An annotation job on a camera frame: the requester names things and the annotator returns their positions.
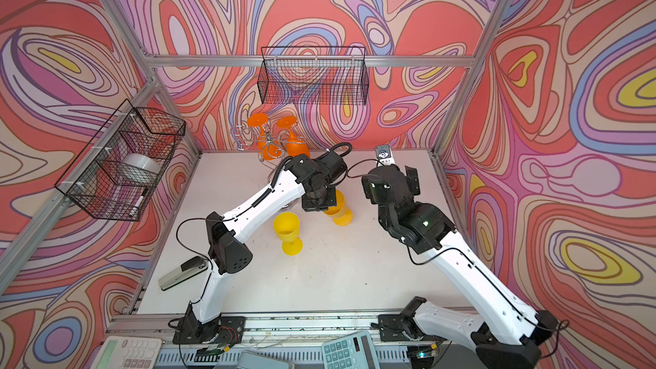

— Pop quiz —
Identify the dark yellow wine glass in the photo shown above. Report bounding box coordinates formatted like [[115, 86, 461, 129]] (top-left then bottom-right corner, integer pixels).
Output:
[[324, 190, 353, 227]]

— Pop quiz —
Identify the light yellow wine glass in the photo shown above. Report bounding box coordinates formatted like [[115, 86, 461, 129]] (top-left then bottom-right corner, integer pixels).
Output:
[[273, 212, 303, 256]]

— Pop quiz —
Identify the orange wine glass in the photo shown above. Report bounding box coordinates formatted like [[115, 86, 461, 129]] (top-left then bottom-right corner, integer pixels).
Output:
[[247, 113, 283, 162], [277, 115, 310, 157]]

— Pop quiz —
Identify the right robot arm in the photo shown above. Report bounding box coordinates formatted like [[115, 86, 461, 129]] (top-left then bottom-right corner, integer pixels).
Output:
[[361, 165, 559, 368]]

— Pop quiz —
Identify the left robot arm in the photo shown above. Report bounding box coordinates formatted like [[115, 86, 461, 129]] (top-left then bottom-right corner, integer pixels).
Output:
[[174, 142, 352, 344]]

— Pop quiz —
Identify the chrome wine glass rack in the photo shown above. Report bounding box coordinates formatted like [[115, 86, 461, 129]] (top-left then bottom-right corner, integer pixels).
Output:
[[230, 118, 290, 183]]

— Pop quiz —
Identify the grey black stapler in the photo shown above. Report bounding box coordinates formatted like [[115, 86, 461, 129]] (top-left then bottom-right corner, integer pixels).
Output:
[[158, 256, 208, 291]]

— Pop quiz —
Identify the teal calculator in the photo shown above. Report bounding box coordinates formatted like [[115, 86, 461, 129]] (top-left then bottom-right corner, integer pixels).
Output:
[[321, 331, 380, 369]]

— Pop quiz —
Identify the grey box at front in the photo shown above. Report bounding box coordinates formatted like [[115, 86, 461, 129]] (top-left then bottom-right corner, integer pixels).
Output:
[[237, 351, 295, 369]]

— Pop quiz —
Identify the black marker pen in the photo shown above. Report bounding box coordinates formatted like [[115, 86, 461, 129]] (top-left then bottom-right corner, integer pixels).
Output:
[[129, 192, 145, 219]]

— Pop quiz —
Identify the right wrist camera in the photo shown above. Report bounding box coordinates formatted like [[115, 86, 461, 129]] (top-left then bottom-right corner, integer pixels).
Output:
[[375, 145, 396, 167]]

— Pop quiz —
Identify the back black wire basket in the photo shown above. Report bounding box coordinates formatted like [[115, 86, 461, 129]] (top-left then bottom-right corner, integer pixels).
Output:
[[257, 45, 369, 106]]

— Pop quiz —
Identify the black wire basket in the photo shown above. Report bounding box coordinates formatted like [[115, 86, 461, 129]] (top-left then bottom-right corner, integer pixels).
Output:
[[55, 100, 186, 222], [257, 45, 369, 106]]

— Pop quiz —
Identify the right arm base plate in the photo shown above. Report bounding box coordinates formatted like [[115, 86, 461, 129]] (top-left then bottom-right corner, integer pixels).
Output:
[[371, 314, 434, 342]]

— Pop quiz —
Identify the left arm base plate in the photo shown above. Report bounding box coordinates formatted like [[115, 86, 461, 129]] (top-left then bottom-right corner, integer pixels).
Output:
[[167, 315, 246, 345]]

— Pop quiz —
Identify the left black wire basket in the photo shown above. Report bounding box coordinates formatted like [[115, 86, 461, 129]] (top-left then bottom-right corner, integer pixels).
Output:
[[55, 100, 186, 222]]

